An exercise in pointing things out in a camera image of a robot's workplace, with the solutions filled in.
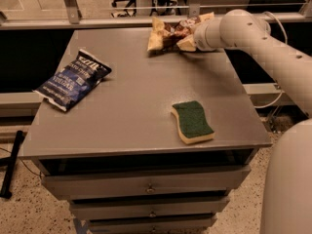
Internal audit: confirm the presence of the black metal leg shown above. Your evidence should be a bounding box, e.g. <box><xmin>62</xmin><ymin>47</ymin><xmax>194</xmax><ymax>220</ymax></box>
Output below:
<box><xmin>0</xmin><ymin>131</ymin><xmax>24</xmax><ymax>199</ymax></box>

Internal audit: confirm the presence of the top drawer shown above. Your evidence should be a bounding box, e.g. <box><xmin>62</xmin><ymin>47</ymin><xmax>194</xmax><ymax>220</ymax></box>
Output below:
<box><xmin>42</xmin><ymin>165</ymin><xmax>251</xmax><ymax>200</ymax></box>

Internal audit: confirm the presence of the grey drawer cabinet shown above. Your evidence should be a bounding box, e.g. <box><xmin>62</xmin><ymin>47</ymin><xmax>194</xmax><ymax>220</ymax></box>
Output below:
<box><xmin>19</xmin><ymin>26</ymin><xmax>273</xmax><ymax>234</ymax></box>

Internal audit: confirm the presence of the brown chip bag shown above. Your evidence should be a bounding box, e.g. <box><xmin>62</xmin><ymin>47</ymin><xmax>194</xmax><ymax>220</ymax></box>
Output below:
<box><xmin>147</xmin><ymin>16</ymin><xmax>200</xmax><ymax>51</ymax></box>

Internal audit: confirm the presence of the white cable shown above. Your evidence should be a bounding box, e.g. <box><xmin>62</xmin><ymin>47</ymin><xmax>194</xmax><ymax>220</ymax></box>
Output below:
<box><xmin>253</xmin><ymin>11</ymin><xmax>289</xmax><ymax>109</ymax></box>

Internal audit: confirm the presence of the green yellow sponge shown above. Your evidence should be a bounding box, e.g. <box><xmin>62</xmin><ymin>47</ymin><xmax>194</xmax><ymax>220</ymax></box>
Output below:
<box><xmin>172</xmin><ymin>100</ymin><xmax>215</xmax><ymax>144</ymax></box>

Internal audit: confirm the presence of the blue chip bag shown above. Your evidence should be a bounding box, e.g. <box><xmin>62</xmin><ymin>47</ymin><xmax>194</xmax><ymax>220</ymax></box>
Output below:
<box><xmin>35</xmin><ymin>50</ymin><xmax>112</xmax><ymax>112</ymax></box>

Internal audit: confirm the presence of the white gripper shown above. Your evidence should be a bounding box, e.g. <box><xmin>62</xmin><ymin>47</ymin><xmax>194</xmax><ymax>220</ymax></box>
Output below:
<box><xmin>176</xmin><ymin>12</ymin><xmax>226</xmax><ymax>52</ymax></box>

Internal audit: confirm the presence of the middle drawer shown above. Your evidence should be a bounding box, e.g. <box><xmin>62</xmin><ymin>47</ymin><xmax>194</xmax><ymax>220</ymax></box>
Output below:
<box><xmin>70</xmin><ymin>196</ymin><xmax>229</xmax><ymax>220</ymax></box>

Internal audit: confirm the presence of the drawer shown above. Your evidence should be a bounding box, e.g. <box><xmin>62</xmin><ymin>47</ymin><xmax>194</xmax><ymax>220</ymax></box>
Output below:
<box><xmin>89</xmin><ymin>214</ymin><xmax>216</xmax><ymax>234</ymax></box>
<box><xmin>70</xmin><ymin>196</ymin><xmax>229</xmax><ymax>220</ymax></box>
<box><xmin>42</xmin><ymin>165</ymin><xmax>251</xmax><ymax>200</ymax></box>

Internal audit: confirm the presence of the metal railing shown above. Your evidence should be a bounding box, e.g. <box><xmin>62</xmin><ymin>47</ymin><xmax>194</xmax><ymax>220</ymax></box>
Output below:
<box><xmin>0</xmin><ymin>0</ymin><xmax>312</xmax><ymax>29</ymax></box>

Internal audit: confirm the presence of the black office chair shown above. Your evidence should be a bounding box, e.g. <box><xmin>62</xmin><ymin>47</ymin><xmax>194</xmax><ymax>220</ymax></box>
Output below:
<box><xmin>111</xmin><ymin>0</ymin><xmax>137</xmax><ymax>18</ymax></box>

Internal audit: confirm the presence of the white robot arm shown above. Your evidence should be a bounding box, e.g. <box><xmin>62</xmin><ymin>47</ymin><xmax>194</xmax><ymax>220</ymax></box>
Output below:
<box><xmin>194</xmin><ymin>10</ymin><xmax>312</xmax><ymax>234</ymax></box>

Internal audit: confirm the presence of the bottom drawer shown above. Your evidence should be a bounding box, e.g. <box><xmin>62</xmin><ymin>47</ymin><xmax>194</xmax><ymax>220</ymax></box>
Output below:
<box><xmin>89</xmin><ymin>214</ymin><xmax>216</xmax><ymax>234</ymax></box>

